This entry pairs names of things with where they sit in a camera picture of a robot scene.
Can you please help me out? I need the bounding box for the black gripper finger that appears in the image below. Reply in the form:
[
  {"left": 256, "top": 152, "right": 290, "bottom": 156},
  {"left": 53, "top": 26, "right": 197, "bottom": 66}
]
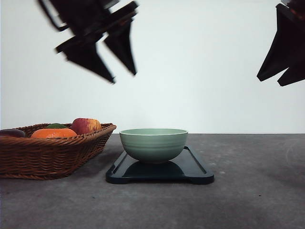
[
  {"left": 257, "top": 4, "right": 305, "bottom": 82},
  {"left": 278, "top": 67, "right": 305, "bottom": 86}
]

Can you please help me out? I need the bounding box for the green ceramic bowl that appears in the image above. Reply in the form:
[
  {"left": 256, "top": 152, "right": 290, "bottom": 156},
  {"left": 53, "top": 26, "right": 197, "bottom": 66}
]
[{"left": 120, "top": 128, "right": 188, "bottom": 163}]

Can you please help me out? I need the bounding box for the red yellow apple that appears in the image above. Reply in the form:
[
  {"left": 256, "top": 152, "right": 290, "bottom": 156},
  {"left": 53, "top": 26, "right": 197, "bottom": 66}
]
[{"left": 72, "top": 118, "right": 102, "bottom": 134}]

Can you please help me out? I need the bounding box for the black rectangular tray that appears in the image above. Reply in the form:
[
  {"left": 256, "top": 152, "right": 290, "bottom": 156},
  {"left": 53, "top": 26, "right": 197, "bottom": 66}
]
[{"left": 106, "top": 146, "right": 214, "bottom": 185}]

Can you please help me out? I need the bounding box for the brown wicker basket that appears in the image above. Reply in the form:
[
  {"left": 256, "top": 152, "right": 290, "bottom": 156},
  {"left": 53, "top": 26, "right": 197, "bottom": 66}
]
[{"left": 0, "top": 123, "right": 117, "bottom": 180}]

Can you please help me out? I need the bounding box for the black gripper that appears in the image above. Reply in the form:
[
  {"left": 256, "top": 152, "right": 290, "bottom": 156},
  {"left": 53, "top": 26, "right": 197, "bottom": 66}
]
[{"left": 37, "top": 0, "right": 139, "bottom": 83}]

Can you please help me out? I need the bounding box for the dark purple fruit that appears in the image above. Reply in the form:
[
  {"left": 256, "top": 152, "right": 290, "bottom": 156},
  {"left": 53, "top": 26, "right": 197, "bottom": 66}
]
[{"left": 0, "top": 129, "right": 26, "bottom": 138}]

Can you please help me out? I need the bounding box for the dark green fruit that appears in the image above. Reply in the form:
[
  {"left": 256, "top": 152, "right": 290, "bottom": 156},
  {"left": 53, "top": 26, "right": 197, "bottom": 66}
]
[{"left": 46, "top": 123, "right": 67, "bottom": 129}]

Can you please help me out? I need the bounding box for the orange tangerine fruit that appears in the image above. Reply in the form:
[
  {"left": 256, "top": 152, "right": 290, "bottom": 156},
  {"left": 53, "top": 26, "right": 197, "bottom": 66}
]
[{"left": 31, "top": 128, "right": 77, "bottom": 138}]

